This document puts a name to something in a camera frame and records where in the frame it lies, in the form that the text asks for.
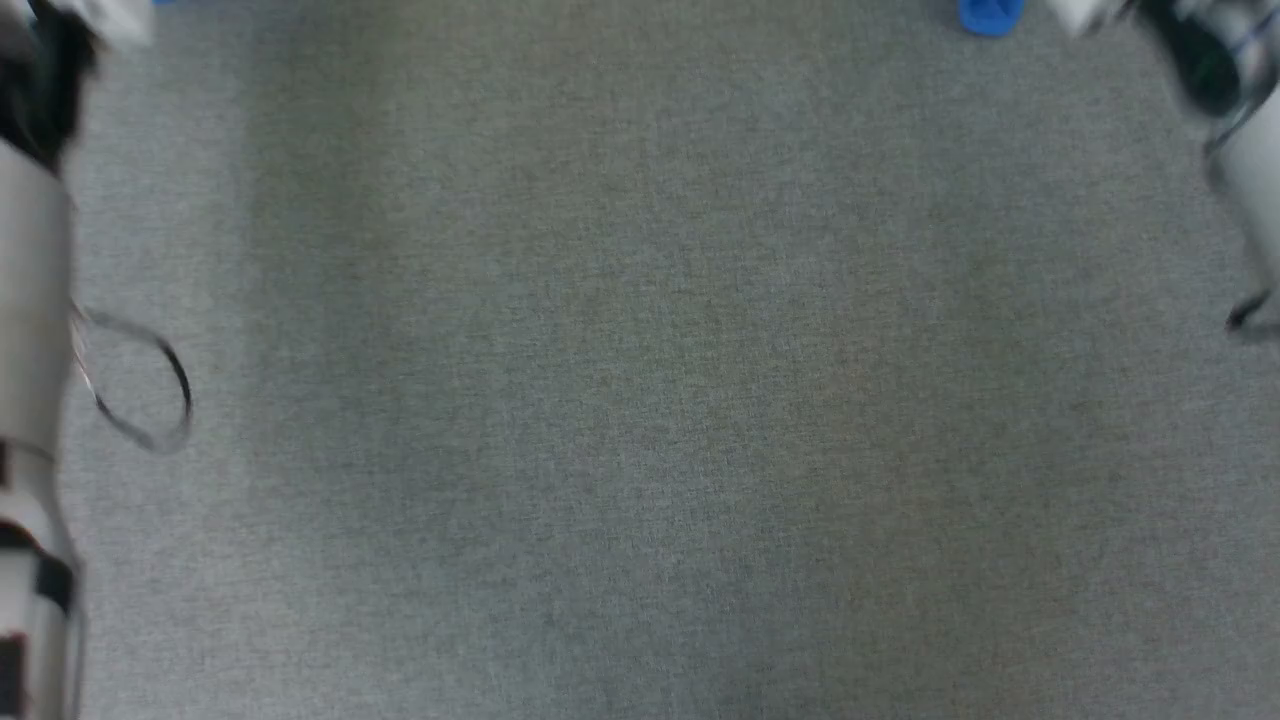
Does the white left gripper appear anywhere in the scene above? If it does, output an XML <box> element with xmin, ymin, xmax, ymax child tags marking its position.
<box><xmin>40</xmin><ymin>0</ymin><xmax>153</xmax><ymax>48</ymax></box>

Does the white and blue garment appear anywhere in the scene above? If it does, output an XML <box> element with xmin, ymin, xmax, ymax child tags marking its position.
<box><xmin>957</xmin><ymin>0</ymin><xmax>1027</xmax><ymax>39</ymax></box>

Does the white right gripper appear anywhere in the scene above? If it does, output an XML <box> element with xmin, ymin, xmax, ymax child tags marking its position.
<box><xmin>1044</xmin><ymin>0</ymin><xmax>1133</xmax><ymax>37</ymax></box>

